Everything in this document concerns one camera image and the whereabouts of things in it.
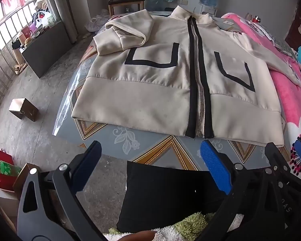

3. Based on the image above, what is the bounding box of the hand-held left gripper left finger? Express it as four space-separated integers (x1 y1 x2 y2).
16 141 103 241

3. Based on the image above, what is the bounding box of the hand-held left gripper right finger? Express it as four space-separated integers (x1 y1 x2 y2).
197 139 295 241

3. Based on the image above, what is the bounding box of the beige zip jacket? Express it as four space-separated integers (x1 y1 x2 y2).
71 5 301 148

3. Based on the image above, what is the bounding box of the person's left hand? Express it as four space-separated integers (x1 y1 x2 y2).
120 230 156 241

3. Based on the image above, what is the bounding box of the pink floral blanket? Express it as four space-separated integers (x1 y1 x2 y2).
221 12 301 174

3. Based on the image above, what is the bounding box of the tan cardboard box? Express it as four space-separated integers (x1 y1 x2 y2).
12 163 42 201

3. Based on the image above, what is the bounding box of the green fuzzy robe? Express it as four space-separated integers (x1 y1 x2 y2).
103 212 244 241

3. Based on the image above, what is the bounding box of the patterned tablecloth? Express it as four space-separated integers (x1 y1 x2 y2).
54 10 291 171

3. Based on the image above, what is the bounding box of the brown cardboard box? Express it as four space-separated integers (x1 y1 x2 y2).
9 98 39 122

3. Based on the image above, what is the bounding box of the red paper bag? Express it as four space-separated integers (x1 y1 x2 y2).
0 148 22 192

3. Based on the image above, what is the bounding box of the grey lace cloth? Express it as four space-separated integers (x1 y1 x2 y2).
263 28 298 56

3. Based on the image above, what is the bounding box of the brown door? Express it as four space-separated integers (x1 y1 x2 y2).
285 5 301 53

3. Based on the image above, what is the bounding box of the dark grey cabinet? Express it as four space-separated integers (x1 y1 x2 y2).
21 20 72 78

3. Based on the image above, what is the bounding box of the window railing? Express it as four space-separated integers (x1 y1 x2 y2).
0 0 48 121

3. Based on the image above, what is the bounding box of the white plastic bag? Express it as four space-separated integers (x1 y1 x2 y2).
36 11 56 28
85 9 111 33

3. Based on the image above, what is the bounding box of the grey curtain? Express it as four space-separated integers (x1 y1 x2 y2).
41 0 78 46

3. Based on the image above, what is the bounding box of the white water dispenser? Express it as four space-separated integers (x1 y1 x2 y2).
199 5 217 15

